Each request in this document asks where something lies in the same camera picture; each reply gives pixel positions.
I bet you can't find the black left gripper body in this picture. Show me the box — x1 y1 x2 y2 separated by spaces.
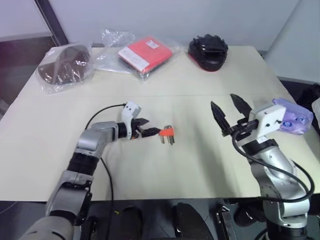
131 118 146 140

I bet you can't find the clear plastic package bag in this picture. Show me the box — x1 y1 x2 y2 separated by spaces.
93 27 183 82

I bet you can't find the black metal bracket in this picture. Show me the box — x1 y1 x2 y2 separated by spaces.
214 204 232 240
86 214 98 240

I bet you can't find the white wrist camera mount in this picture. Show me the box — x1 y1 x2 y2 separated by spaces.
248 102 287 145
121 101 143 140

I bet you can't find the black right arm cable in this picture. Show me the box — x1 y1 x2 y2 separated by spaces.
231 134 315 202

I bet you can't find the red flat package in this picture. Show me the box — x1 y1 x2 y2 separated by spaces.
117 36 174 73

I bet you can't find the clear plastic cap bag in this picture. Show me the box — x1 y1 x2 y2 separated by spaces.
37 41 95 96

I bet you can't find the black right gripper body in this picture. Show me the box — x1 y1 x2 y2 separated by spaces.
222 119 258 141

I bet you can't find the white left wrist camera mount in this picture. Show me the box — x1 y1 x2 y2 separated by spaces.
121 101 143 140

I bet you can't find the brown cap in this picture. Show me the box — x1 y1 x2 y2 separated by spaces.
37 44 91 85

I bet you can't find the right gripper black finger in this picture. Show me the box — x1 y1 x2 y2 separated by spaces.
229 93 253 121
210 100 231 137

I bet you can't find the dark vertical post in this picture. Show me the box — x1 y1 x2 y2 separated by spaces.
33 0 70 47

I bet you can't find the red rectangular block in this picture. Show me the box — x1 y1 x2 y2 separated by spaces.
158 127 177 137

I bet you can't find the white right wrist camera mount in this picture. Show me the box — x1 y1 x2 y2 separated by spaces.
248 102 287 145

